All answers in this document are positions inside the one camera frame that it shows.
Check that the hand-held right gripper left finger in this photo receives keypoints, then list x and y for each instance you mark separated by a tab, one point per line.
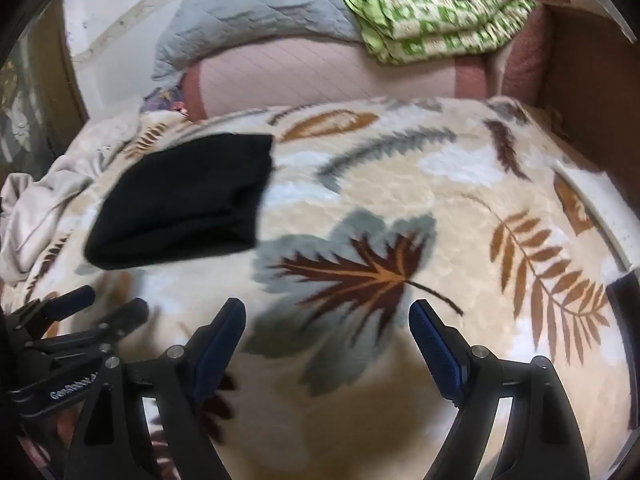
216	355

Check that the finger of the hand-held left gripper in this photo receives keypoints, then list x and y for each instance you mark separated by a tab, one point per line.
70	302
127	314

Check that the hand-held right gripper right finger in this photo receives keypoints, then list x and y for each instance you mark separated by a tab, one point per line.
437	347

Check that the black pants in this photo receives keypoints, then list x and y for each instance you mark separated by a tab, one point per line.
180	200

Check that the beige crumpled garment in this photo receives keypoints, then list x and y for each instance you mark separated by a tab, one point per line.
45	200

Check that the leaf print fleece blanket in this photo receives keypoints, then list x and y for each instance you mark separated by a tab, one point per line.
400	220

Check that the colourful printed cloth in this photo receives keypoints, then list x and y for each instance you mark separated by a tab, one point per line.
167	100

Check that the brown wooden door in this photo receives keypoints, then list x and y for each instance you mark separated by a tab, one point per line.
55	70

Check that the pink padded cushion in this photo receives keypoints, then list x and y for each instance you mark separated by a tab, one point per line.
325	72

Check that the grey quilted blanket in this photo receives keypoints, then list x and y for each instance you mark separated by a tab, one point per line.
260	15

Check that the green patterned blanket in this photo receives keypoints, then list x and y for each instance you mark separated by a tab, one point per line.
440	15

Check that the brown wooden bed frame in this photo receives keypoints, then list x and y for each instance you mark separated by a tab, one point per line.
585	70

